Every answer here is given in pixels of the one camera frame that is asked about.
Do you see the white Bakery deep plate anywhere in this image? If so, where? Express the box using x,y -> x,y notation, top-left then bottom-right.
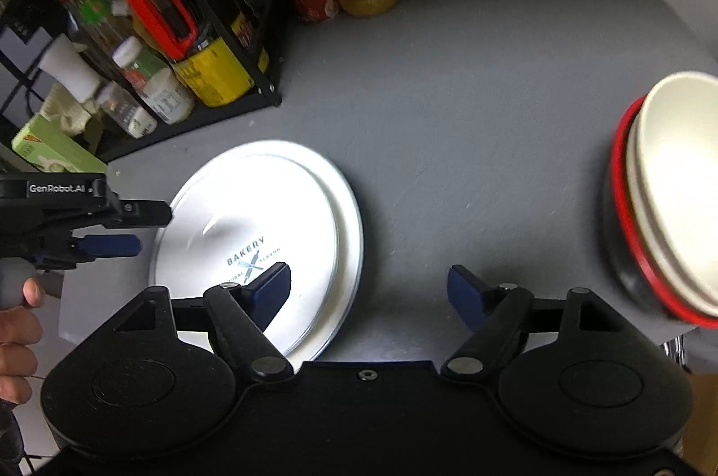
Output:
150,146 -> 340,356

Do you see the large white plate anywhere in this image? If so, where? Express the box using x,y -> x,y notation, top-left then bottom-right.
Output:
147,138 -> 367,364

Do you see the red and black bowl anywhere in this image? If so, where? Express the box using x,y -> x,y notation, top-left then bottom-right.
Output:
600,97 -> 717,330

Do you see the cream bowl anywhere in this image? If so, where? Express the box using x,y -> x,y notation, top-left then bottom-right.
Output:
633,71 -> 717,315
626,119 -> 717,317

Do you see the person left hand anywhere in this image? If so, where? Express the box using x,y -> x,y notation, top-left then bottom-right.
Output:
0,278 -> 45,405

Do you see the green tissue box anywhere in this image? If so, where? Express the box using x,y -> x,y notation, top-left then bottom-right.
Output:
12,114 -> 107,173

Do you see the white cap oil dispenser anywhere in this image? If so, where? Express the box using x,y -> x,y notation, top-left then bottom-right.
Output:
39,35 -> 157,139

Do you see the white lid seasoning jar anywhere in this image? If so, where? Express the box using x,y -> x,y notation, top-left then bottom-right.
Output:
112,36 -> 195,124

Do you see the dark wine bottle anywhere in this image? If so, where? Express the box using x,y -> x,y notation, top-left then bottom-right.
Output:
192,0 -> 270,74

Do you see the green cap sauce bottle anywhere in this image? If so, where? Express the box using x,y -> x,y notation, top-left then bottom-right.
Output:
70,0 -> 134,62

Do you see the black metal spice rack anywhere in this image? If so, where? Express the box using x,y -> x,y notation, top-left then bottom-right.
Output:
1,0 -> 281,162

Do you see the large soy sauce bottle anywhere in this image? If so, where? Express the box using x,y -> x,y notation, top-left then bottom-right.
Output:
125,0 -> 254,107

